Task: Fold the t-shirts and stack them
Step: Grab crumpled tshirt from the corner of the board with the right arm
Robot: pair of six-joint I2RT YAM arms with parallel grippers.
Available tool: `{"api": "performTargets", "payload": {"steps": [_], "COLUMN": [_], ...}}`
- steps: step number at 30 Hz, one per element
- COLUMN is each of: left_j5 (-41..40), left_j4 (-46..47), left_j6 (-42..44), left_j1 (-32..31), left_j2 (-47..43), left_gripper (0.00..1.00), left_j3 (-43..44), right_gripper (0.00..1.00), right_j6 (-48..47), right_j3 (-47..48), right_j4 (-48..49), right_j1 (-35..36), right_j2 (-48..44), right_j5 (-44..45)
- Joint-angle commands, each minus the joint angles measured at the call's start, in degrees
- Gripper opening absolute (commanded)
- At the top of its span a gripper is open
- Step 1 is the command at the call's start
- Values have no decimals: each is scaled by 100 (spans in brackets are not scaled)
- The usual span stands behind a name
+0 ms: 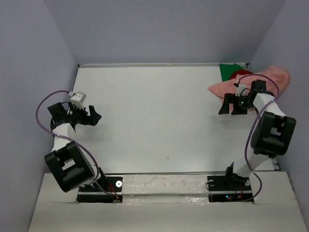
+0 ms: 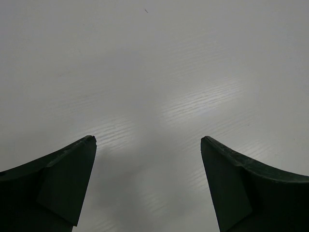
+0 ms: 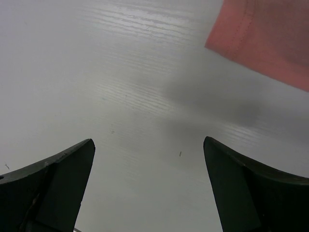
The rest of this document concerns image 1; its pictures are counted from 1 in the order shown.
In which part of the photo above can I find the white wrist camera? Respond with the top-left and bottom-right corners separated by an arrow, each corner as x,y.
68,91 -> 87,109
234,80 -> 250,97

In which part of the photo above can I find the green t shirt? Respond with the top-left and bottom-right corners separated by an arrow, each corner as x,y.
219,63 -> 243,82

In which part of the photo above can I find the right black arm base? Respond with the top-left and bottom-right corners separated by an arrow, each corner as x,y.
205,175 -> 253,203

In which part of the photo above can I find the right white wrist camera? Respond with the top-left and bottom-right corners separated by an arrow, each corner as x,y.
234,80 -> 250,97

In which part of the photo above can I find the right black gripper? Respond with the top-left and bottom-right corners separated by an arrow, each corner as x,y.
218,93 -> 255,115

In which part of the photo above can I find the pink t shirt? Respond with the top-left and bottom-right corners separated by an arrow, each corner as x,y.
208,65 -> 290,112

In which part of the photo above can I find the aluminium back table rail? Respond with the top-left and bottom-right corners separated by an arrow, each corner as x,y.
77,62 -> 250,68

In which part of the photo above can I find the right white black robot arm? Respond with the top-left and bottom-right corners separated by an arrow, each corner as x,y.
219,79 -> 296,189

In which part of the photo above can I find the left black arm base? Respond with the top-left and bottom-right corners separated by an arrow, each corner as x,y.
76,174 -> 123,203

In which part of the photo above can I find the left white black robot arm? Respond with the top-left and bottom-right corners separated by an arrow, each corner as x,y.
44,102 -> 107,192

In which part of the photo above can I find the red t shirt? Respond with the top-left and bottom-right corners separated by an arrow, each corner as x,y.
230,69 -> 252,80

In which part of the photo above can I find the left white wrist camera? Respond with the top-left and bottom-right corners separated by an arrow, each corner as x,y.
68,91 -> 87,109

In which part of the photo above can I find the white foam front panel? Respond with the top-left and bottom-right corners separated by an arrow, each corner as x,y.
29,172 -> 306,232

